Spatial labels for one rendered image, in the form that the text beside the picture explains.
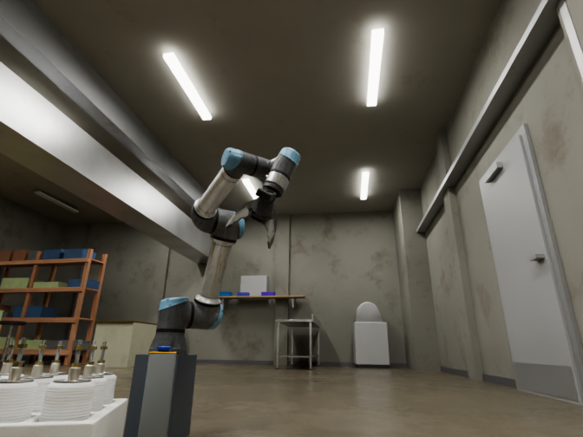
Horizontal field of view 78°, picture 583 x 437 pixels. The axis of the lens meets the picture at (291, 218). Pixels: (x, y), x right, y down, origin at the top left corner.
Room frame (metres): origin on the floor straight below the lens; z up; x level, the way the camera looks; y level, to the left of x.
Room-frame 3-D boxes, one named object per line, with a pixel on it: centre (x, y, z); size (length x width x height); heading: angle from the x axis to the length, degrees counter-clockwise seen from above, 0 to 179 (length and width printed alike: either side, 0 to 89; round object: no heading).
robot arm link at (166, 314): (1.58, 0.49, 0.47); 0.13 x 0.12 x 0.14; 123
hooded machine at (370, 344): (7.79, -1.66, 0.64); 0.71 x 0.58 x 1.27; 81
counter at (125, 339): (7.68, 2.93, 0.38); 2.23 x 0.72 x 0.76; 171
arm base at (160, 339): (1.58, 0.50, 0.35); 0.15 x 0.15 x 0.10
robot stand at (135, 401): (1.58, 0.50, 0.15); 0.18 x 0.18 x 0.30; 81
